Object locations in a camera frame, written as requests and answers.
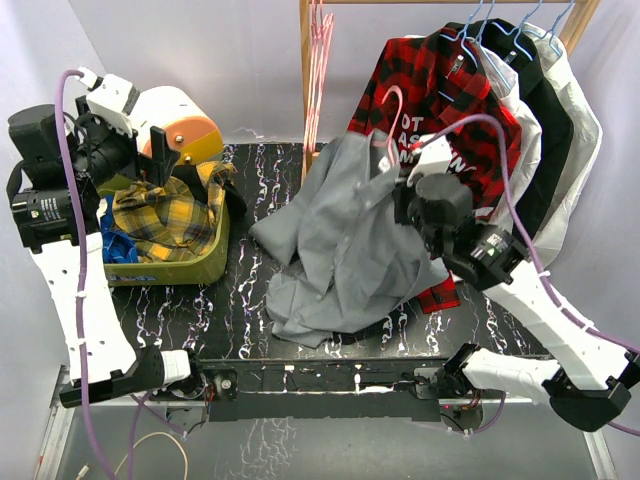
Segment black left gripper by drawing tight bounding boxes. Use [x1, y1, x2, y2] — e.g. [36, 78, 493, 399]
[69, 97, 180, 188]

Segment pink wire hanger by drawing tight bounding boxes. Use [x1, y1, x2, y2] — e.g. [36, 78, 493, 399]
[373, 85, 403, 166]

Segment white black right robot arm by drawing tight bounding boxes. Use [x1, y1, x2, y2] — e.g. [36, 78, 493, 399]
[393, 174, 639, 432]

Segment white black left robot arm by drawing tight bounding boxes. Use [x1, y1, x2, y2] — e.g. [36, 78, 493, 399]
[6, 97, 207, 408]

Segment yellow plaid shirt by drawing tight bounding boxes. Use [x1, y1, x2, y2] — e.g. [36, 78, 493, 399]
[112, 160, 236, 263]

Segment red black plaid shirt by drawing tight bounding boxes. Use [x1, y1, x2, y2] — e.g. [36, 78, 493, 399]
[348, 27, 524, 315]

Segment light grey white shirt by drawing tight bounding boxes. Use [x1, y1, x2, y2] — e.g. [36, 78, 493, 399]
[523, 23, 603, 266]

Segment white orange cylinder container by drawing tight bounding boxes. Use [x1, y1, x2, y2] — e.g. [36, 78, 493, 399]
[130, 86, 224, 165]

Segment blue cloth in basket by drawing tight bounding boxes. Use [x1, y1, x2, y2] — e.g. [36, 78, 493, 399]
[99, 194, 138, 264]

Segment olive green laundry basket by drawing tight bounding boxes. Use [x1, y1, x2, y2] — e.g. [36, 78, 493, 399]
[100, 179, 230, 286]

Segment pink hangers bundle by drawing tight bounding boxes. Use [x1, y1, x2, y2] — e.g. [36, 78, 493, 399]
[303, 1, 334, 155]

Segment wooden clothes rack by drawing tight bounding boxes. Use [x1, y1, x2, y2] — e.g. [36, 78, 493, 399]
[298, 0, 600, 175]

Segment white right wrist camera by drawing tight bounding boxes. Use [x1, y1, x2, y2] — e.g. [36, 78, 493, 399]
[406, 134, 456, 187]

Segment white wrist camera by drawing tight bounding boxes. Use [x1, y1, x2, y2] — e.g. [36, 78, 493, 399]
[78, 67, 140, 138]
[406, 134, 456, 187]

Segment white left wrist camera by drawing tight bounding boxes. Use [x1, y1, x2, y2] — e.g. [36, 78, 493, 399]
[78, 67, 140, 138]

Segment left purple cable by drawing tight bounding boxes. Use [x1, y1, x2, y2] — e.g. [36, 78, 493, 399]
[53, 69, 191, 480]

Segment blue wire hanger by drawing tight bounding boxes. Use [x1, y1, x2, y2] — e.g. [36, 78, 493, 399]
[439, 1, 488, 83]
[463, 1, 518, 90]
[523, 0, 576, 58]
[491, 0, 543, 61]

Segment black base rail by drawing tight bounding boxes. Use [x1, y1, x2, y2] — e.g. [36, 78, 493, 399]
[189, 357, 501, 424]

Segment aluminium frame rail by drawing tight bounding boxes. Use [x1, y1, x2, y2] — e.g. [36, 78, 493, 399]
[32, 284, 616, 480]

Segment beige cable on floor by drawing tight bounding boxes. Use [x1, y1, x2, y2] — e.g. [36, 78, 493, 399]
[77, 431, 190, 480]

